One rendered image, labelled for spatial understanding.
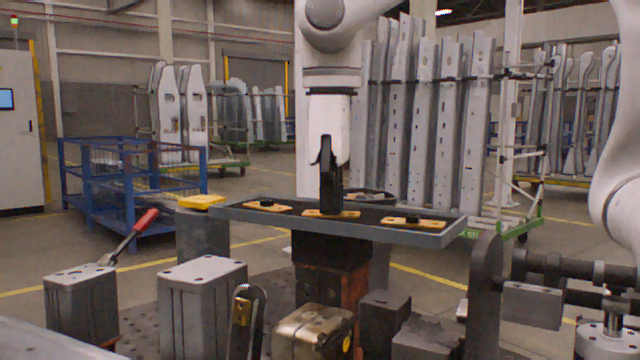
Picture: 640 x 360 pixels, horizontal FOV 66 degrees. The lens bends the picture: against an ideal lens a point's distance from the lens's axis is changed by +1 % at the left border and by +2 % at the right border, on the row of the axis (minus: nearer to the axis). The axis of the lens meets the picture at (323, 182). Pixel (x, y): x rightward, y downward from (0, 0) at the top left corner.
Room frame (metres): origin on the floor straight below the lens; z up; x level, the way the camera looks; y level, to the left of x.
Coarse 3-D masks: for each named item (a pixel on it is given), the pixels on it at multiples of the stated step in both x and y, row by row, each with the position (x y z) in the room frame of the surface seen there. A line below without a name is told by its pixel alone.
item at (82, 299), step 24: (96, 264) 0.78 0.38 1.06; (48, 288) 0.71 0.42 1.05; (72, 288) 0.69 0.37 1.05; (96, 288) 0.73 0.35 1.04; (48, 312) 0.71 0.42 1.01; (72, 312) 0.69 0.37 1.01; (96, 312) 0.73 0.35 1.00; (72, 336) 0.69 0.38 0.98; (96, 336) 0.72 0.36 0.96; (120, 336) 0.76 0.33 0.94
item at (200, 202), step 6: (186, 198) 0.84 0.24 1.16; (192, 198) 0.84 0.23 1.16; (198, 198) 0.84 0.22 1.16; (204, 198) 0.84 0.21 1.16; (210, 198) 0.84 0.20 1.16; (216, 198) 0.84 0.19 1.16; (222, 198) 0.84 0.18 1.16; (180, 204) 0.83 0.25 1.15; (186, 204) 0.82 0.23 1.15; (192, 204) 0.81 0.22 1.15; (198, 204) 0.80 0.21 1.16; (204, 204) 0.80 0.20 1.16; (210, 204) 0.82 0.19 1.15; (198, 210) 0.83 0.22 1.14; (204, 210) 0.83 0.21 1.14
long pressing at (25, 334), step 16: (0, 320) 0.70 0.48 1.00; (16, 320) 0.69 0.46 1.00; (0, 336) 0.65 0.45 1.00; (16, 336) 0.65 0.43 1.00; (32, 336) 0.65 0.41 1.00; (48, 336) 0.64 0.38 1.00; (64, 336) 0.64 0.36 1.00; (0, 352) 0.60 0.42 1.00; (16, 352) 0.60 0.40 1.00; (32, 352) 0.60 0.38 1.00; (48, 352) 0.60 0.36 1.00; (64, 352) 0.60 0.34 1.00; (80, 352) 0.60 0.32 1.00; (96, 352) 0.59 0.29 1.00
